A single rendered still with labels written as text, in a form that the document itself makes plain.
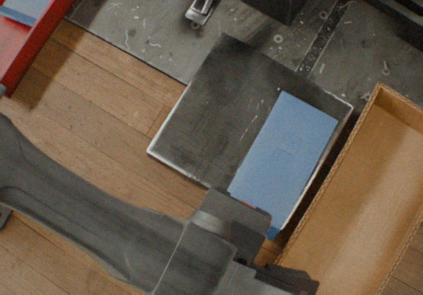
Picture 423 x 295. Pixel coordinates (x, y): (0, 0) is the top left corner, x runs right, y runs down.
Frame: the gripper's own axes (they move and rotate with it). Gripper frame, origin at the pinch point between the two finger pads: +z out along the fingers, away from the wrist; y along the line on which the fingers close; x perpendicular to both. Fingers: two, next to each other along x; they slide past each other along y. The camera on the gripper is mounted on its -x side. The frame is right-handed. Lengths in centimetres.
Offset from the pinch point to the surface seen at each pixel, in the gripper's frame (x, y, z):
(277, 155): -0.1, 6.5, 5.2
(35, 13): 33.6, 7.2, 8.5
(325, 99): -1.9, 13.4, 9.5
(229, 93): 7.6, 9.4, 7.6
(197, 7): 14.2, 17.0, 4.6
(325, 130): -3.6, 10.8, 7.5
